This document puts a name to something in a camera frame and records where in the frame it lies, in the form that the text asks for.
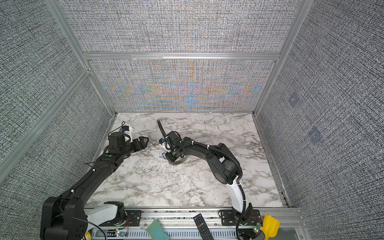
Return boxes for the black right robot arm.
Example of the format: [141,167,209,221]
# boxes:
[157,120,253,225]

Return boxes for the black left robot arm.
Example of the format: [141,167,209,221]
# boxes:
[40,132,150,240]

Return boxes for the black remote control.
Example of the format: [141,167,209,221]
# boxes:
[193,214,214,240]

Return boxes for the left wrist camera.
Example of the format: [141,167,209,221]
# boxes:
[119,126,133,143]

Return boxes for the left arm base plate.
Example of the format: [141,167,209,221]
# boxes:
[100,210,142,228]

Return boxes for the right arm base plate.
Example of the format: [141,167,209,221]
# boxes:
[218,208,262,227]

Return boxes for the grey cable duct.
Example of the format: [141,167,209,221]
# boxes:
[91,229,237,240]

